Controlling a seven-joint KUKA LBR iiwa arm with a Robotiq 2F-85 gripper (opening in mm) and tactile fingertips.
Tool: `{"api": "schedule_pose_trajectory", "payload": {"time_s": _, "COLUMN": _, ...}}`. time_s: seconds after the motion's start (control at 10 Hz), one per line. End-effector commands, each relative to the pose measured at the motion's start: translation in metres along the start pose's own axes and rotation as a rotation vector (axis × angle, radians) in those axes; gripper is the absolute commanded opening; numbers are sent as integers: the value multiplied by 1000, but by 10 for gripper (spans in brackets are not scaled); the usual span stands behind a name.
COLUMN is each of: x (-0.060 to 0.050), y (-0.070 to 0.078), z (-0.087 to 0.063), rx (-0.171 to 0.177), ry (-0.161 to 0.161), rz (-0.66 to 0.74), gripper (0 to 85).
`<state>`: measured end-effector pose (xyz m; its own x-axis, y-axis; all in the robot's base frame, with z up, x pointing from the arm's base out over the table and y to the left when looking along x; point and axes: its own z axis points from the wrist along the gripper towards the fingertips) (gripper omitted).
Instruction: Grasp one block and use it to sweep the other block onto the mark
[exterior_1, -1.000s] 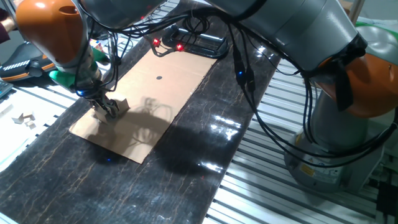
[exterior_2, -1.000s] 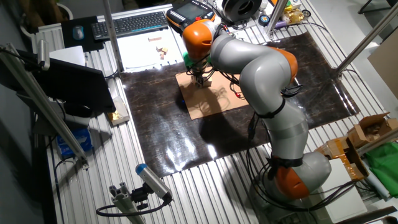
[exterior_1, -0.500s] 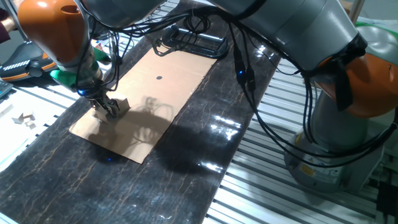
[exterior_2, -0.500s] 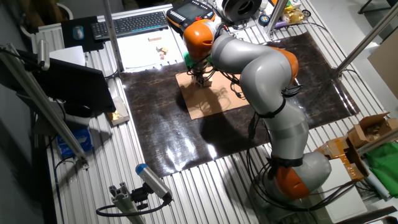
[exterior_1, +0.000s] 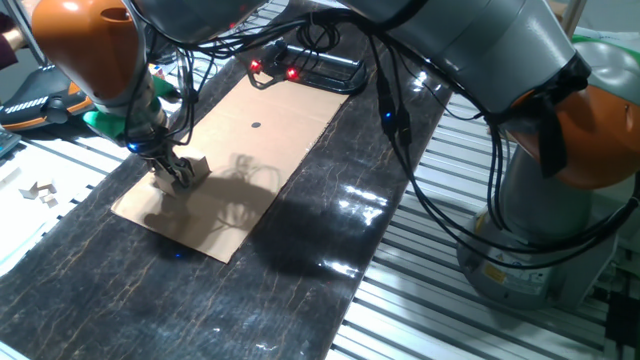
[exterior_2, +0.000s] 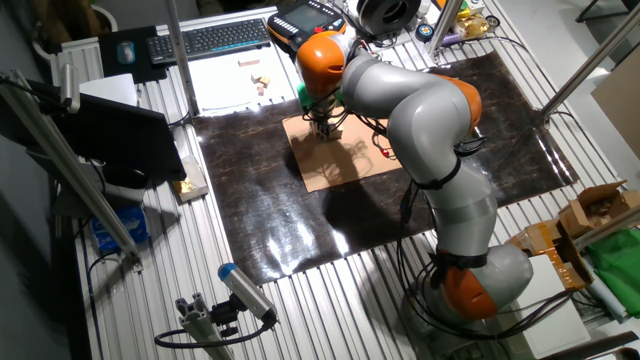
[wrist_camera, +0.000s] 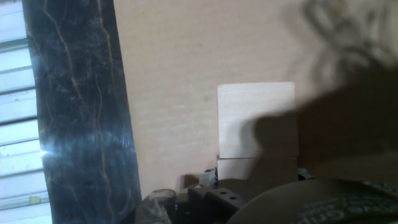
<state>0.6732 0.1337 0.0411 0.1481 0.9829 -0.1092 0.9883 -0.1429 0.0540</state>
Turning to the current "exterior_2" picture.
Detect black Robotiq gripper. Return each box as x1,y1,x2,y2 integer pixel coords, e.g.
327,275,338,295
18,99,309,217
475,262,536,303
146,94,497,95
308,103,341,141

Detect brown cardboard sheet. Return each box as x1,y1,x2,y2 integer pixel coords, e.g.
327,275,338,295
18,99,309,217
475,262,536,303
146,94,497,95
281,112,406,194

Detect dark marble pattern mat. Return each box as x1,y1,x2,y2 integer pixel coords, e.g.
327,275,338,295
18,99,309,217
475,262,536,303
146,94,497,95
192,49,580,286

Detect white paper sheet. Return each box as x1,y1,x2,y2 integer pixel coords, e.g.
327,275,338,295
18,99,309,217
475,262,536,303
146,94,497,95
187,44,314,117

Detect orange black teach pendant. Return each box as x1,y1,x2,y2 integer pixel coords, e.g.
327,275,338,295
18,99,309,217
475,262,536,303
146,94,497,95
266,0,348,54

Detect black filament spool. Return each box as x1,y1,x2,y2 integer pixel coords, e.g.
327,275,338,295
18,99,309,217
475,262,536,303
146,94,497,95
357,0,423,37

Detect small open white box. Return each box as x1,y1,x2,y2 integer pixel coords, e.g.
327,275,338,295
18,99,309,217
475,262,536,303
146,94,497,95
172,153,210,203

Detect black computer keyboard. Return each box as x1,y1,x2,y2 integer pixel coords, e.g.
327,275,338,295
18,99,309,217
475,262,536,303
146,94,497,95
145,17,272,66

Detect clear bag of gold items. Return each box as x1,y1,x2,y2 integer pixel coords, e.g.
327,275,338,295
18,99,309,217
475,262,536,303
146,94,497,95
457,12,491,41

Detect black mouse pad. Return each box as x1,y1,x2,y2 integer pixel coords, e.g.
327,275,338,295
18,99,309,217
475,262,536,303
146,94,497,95
97,25,169,85

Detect black laptop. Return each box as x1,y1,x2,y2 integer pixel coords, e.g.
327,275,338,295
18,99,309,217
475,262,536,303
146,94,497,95
27,79,187,184

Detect blue grey computer mouse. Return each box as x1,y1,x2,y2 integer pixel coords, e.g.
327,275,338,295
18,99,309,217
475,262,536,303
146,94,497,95
116,40,137,66

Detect white paper pad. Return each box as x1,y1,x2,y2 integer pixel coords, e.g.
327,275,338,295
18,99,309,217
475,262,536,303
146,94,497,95
79,73,139,107

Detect blue tissue pack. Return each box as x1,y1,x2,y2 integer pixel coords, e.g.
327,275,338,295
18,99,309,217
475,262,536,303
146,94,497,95
89,204,150,254

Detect taped flat cardboard box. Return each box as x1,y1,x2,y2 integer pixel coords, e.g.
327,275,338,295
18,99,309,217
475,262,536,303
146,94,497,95
509,218,594,292

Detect white plant pot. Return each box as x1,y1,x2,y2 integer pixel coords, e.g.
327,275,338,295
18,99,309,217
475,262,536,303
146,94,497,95
32,3,120,64

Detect open cardboard box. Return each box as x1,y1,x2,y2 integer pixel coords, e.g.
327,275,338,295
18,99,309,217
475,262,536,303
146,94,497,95
557,180,640,239

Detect white flat box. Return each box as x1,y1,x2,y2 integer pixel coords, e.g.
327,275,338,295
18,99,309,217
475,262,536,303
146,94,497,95
509,253,592,359

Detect brown board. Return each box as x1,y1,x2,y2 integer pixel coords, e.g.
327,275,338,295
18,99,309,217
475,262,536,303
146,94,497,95
591,47,640,161

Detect black chair legs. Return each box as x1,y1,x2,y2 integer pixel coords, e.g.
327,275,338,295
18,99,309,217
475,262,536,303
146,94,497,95
574,0,640,24

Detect green cloth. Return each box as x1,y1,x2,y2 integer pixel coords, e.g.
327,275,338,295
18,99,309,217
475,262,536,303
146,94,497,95
587,227,640,319

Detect aluminium frame pole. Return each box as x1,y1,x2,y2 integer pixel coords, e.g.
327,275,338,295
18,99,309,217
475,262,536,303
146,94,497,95
427,0,464,56
166,0,200,117
573,204,640,251
539,2,640,121

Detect silver camera with blue end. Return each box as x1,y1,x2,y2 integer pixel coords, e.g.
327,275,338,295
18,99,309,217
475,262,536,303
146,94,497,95
217,262,279,324

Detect black camera clamp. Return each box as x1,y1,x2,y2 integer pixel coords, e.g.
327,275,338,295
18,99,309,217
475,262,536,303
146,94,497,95
209,294,241,339

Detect short aluminium extrusion post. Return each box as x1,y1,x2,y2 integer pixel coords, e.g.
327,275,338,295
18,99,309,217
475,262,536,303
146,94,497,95
174,292,234,360

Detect black camera cable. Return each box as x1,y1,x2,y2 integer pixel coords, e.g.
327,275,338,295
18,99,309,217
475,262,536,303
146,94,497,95
153,319,276,350

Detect silver camera on pole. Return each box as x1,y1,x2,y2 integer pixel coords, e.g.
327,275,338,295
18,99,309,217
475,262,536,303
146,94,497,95
59,62,81,115

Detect slanted aluminium frame beam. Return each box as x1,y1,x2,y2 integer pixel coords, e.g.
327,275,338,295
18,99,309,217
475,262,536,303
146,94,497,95
0,69,144,271

